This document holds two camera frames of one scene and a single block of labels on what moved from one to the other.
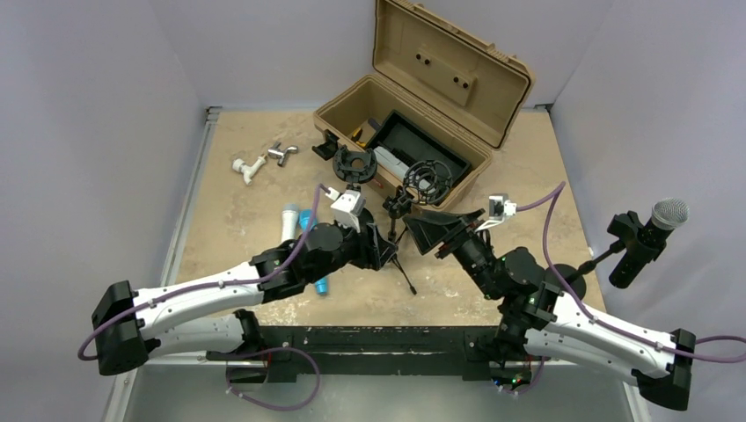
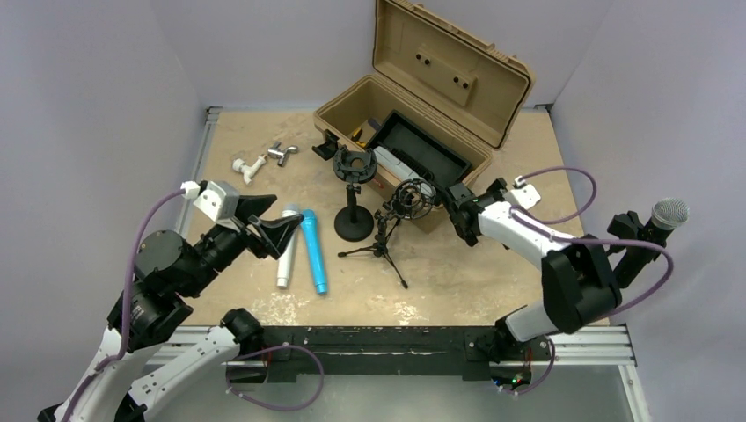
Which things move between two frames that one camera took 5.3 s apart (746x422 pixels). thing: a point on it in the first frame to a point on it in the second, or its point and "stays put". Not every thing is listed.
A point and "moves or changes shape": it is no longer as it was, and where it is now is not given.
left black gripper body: (357, 252) to (249, 237)
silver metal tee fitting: (276, 152) stays put
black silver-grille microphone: (666, 215) stays put
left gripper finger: (386, 249) to (257, 204)
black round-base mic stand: (354, 167) stays put
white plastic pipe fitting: (239, 164) stays put
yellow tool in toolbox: (355, 135) stays put
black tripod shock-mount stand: (427, 181) moves or changes shape
